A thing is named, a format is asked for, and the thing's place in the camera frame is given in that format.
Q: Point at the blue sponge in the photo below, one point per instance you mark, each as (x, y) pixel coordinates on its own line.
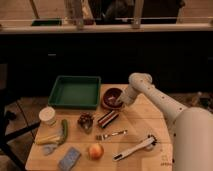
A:
(69, 160)

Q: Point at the green cucumber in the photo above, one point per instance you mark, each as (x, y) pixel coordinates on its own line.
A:
(64, 124)

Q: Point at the clear plastic wrapper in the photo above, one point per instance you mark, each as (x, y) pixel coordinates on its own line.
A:
(49, 149)

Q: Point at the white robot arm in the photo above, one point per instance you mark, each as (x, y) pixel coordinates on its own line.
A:
(192, 126)

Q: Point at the striped rectangular box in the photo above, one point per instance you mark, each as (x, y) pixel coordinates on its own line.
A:
(105, 120)

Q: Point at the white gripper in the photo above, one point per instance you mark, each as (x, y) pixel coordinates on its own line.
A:
(128, 96)

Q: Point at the metal fork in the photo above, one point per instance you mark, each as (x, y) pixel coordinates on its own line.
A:
(105, 136)

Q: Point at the white round container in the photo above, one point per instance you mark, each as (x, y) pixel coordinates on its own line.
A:
(47, 115)

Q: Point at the green bin on counter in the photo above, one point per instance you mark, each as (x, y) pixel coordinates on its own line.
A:
(47, 22)

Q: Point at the dark red bowl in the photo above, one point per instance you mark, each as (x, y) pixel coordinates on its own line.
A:
(110, 97)

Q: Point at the green plastic tray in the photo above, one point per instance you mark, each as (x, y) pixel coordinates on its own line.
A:
(75, 92)

